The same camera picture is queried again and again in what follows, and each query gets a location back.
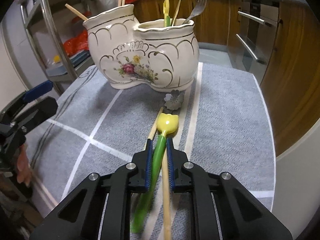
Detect crumpled red plastic bag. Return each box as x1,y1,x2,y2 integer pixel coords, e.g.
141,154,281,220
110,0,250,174
63,31,89,57

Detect silver fork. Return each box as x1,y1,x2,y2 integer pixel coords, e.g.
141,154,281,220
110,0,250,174
182,0,208,25

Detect wooden base cabinets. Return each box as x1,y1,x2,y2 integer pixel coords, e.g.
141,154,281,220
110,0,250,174
135,0,320,153

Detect person's left hand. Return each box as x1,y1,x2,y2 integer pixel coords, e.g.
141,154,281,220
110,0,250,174
15,144,32,187

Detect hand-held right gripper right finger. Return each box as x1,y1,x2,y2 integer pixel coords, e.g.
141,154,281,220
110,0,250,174
166,137,293,240

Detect metal shelf rack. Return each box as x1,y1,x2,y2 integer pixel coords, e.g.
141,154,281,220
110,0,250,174
0,0,120,83

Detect built-in steel oven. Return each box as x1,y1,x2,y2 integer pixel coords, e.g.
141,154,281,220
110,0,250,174
235,1,282,73

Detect flat blue box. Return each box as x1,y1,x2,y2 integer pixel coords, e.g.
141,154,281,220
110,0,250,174
46,51,90,77

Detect grey striped table cloth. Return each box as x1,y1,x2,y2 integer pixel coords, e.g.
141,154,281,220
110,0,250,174
24,62,275,240

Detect green yellow tulip spoon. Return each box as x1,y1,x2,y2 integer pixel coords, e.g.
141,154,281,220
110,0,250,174
130,113,180,233
162,0,173,27

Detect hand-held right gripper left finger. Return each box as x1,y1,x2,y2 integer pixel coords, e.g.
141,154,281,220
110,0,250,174
29,139,153,240

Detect cream floral ceramic utensil holder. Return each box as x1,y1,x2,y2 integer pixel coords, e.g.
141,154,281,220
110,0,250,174
83,4,200,90

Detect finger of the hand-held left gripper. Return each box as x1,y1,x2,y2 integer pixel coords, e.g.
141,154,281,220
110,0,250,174
0,81,53,125
9,96,58,136

